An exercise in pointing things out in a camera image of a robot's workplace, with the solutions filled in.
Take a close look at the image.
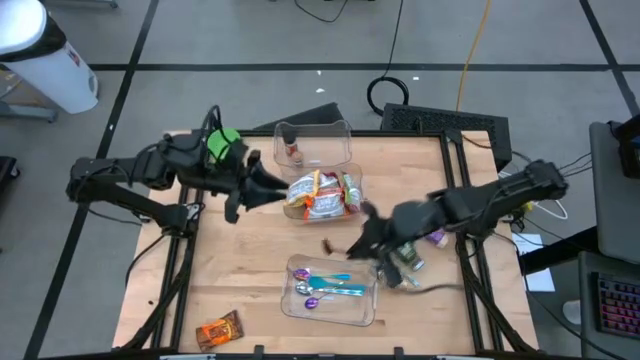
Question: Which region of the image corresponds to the yellow floor cable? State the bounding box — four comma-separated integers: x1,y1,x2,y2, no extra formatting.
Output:
453,0,495,113

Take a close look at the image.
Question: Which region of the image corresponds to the white computer mouse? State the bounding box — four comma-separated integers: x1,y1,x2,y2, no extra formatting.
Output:
561,298,584,326

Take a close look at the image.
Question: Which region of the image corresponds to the coiled black floor cable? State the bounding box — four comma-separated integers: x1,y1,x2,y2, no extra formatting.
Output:
366,0,411,117

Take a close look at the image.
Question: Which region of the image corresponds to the white paper sheet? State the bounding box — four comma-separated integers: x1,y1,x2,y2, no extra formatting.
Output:
510,232,557,294

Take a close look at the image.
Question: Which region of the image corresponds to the grey stand base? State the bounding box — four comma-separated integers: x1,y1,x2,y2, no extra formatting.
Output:
0,98,58,124

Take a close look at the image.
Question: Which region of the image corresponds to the black desk cable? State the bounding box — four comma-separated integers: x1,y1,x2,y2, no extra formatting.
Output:
559,152,594,177

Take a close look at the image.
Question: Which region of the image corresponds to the red ramen noodle packet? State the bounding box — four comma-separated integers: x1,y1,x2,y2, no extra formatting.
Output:
319,172,347,194

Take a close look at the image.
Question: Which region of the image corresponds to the black desk device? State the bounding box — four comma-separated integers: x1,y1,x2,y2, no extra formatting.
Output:
607,113,640,180

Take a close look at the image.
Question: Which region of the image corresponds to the grey desk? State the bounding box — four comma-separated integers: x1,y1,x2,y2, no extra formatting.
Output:
578,249,640,360
588,120,640,265

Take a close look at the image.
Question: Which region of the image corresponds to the black perforated metal box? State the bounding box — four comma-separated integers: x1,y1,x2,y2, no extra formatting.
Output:
381,102,513,171

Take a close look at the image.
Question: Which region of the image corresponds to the yellow ramen noodle packet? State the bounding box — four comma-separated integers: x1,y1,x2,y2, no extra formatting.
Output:
284,169,322,209

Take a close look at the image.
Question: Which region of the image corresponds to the orange brown snack packet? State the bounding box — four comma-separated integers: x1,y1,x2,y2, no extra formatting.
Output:
194,308,246,353

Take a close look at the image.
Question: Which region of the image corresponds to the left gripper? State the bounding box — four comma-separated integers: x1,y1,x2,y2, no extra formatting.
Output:
224,149,291,224

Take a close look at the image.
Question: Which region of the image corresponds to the white cable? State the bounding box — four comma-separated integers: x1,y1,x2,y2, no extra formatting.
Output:
527,193,570,222

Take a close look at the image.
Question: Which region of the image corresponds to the white trash can black liner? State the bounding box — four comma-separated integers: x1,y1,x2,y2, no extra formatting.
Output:
0,0,100,115

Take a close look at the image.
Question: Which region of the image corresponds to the red snack packet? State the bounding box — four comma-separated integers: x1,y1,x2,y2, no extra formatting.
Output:
341,171,363,215

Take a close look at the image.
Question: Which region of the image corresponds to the silver spoon teal handle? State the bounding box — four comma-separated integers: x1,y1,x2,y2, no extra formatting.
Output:
294,282,369,299

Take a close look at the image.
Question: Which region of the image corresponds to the green plastic bowl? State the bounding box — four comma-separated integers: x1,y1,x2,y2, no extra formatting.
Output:
207,128,242,164

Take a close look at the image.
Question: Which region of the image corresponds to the backlit computer keyboard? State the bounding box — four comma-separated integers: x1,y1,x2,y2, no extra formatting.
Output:
591,271,640,342

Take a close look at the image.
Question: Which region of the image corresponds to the black floor object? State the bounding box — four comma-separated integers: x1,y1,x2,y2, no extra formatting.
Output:
0,155,22,183

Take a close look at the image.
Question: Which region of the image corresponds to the clear plastic bin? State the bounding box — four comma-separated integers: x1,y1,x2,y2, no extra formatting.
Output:
272,119,353,171
282,164,365,225
279,253,380,328

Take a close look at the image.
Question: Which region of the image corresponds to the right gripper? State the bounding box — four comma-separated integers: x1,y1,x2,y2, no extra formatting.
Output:
345,198,445,291

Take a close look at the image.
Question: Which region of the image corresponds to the green herb spice jar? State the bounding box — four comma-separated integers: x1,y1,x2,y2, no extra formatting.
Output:
397,242,426,273

